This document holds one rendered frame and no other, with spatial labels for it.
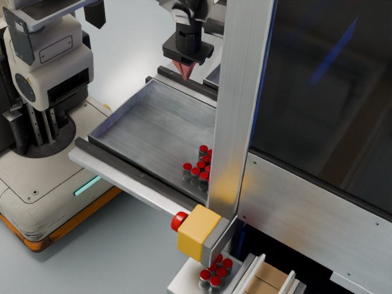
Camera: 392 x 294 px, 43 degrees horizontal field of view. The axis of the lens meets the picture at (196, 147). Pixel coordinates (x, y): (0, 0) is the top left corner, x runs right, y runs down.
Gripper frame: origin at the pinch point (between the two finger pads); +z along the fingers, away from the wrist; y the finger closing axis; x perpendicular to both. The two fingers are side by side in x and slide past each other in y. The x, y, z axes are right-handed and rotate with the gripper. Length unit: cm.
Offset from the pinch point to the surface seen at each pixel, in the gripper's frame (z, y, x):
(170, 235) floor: 104, -11, 12
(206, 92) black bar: 13.8, 0.4, 10.7
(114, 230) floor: 104, -33, 2
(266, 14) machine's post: -44, 26, -28
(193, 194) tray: 10.4, 14.8, -22.3
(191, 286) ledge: 13.1, 24.4, -39.8
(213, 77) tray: 14.9, -1.1, 18.2
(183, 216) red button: -0.1, 18.7, -33.9
